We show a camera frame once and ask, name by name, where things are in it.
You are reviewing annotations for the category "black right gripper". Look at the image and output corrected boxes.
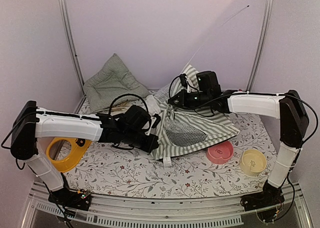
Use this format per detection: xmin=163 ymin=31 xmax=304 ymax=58
xmin=166 ymin=90 xmax=210 ymax=111

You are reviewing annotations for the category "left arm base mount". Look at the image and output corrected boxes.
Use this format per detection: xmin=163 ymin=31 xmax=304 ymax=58
xmin=48 ymin=172 xmax=92 ymax=211

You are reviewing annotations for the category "cream pet bowl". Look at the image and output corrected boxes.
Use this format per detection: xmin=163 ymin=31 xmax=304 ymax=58
xmin=239 ymin=149 xmax=267 ymax=177

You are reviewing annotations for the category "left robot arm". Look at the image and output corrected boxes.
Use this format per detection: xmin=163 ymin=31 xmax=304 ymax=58
xmin=1 ymin=101 xmax=159 ymax=205

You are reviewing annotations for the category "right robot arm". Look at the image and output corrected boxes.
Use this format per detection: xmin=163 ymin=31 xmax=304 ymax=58
xmin=168 ymin=71 xmax=317 ymax=206

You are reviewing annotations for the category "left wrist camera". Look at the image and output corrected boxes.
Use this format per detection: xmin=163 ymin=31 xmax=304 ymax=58
xmin=145 ymin=114 xmax=161 ymax=135

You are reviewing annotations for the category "left aluminium corner post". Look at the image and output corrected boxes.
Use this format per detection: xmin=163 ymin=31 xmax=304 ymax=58
xmin=56 ymin=0 xmax=86 ymax=96

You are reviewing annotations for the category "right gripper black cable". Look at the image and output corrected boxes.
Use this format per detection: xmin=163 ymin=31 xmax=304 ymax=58
xmin=169 ymin=75 xmax=226 ymax=117

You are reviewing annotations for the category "aluminium corner post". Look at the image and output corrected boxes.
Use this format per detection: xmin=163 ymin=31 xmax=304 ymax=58
xmin=246 ymin=0 xmax=274 ymax=91
xmin=56 ymin=0 xmax=86 ymax=96

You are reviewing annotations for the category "pink pet bowl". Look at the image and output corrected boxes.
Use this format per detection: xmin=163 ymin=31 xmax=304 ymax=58
xmin=206 ymin=141 xmax=234 ymax=164

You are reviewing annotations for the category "right aluminium corner post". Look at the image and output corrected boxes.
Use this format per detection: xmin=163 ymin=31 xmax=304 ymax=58
xmin=246 ymin=0 xmax=274 ymax=91

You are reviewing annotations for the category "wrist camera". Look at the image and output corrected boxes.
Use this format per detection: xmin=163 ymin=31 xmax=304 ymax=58
xmin=179 ymin=73 xmax=199 ymax=93
xmin=145 ymin=114 xmax=161 ymax=135

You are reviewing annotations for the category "green checkered cushion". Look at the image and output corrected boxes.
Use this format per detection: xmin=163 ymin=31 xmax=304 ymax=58
xmin=83 ymin=53 xmax=150 ymax=113

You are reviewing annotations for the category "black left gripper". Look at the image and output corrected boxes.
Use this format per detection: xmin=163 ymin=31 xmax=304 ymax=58
xmin=122 ymin=128 xmax=159 ymax=152

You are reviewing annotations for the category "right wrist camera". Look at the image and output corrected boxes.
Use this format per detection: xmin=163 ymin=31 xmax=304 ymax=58
xmin=179 ymin=73 xmax=199 ymax=93

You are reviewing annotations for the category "front aluminium rail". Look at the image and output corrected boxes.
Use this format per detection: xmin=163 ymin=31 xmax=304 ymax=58
xmin=21 ymin=182 xmax=313 ymax=228

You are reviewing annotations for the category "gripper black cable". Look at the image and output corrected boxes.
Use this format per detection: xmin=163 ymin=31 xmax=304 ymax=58
xmin=109 ymin=93 xmax=149 ymax=118
xmin=169 ymin=75 xmax=226 ymax=117

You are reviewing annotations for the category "green striped pet tent fabric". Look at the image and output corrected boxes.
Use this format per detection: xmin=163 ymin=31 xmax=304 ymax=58
xmin=146 ymin=81 xmax=240 ymax=160

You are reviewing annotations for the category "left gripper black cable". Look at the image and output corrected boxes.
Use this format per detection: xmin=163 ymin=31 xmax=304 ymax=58
xmin=109 ymin=93 xmax=149 ymax=118

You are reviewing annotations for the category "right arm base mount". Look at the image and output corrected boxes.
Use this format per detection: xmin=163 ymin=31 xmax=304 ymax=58
xmin=240 ymin=180 xmax=285 ymax=211

